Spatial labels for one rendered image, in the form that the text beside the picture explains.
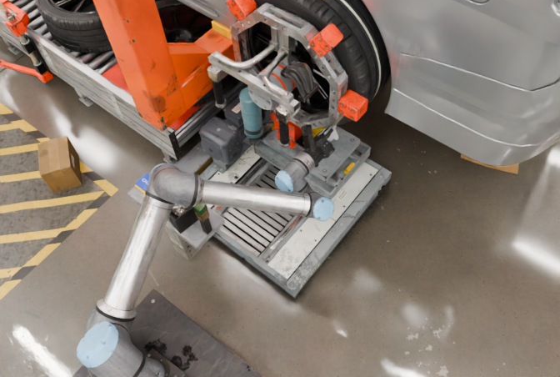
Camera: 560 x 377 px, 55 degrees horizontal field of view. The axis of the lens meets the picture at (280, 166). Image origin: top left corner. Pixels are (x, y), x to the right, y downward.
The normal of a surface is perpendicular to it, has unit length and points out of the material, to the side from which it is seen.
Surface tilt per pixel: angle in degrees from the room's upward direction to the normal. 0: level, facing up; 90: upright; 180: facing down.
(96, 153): 0
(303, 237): 0
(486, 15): 90
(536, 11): 90
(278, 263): 0
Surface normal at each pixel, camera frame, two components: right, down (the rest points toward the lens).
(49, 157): -0.04, -0.57
